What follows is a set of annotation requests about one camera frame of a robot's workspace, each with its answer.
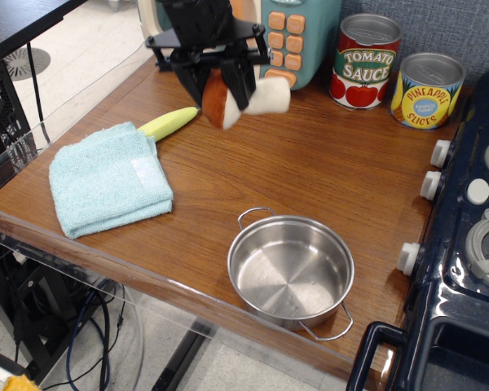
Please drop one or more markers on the light blue folded towel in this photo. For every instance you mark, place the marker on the light blue folded towel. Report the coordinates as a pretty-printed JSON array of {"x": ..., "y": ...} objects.
[{"x": 111, "y": 178}]

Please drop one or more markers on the black desk frame left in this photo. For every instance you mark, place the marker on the black desk frame left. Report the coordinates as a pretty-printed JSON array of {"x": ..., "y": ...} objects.
[{"x": 20, "y": 23}]

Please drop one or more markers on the teal toy microwave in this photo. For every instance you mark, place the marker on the teal toy microwave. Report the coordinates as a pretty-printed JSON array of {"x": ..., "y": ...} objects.
[{"x": 300, "y": 34}]

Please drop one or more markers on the white stove knob middle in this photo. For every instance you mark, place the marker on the white stove knob middle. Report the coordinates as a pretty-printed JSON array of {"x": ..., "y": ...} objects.
[{"x": 430, "y": 184}]

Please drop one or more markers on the white stove knob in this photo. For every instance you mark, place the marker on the white stove knob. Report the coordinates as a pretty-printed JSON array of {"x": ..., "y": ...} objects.
[
  {"x": 430, "y": 184},
  {"x": 439, "y": 153},
  {"x": 407, "y": 258}
]

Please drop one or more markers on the dark blue toy stove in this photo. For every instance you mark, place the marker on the dark blue toy stove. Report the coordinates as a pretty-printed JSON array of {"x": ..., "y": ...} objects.
[{"x": 444, "y": 342}]

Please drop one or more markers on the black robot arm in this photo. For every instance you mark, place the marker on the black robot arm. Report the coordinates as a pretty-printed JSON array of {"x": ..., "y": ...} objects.
[{"x": 173, "y": 57}]

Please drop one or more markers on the brown white plush mushroom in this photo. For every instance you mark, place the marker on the brown white plush mushroom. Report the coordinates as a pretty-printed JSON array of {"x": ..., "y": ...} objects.
[{"x": 271, "y": 96}]

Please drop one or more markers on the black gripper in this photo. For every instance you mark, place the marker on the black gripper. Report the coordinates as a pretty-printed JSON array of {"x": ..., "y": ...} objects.
[{"x": 196, "y": 26}]

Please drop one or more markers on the white stove knob bottom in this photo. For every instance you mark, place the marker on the white stove knob bottom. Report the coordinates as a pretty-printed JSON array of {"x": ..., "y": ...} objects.
[{"x": 407, "y": 258}]

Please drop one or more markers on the tomato sauce can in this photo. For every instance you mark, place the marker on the tomato sauce can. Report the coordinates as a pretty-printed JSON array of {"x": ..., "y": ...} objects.
[{"x": 366, "y": 51}]

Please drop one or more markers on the pineapple slices can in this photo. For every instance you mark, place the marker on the pineapple slices can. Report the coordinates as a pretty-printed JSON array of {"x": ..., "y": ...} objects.
[{"x": 427, "y": 89}]

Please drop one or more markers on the yellow green plush corn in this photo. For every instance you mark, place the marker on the yellow green plush corn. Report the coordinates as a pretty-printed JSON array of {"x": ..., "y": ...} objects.
[{"x": 164, "y": 125}]

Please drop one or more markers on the white stove knob top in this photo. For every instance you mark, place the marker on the white stove knob top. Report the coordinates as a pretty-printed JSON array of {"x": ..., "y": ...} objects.
[{"x": 439, "y": 153}]

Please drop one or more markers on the stainless steel pot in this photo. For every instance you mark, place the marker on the stainless steel pot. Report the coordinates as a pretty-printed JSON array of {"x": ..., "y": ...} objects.
[{"x": 291, "y": 271}]

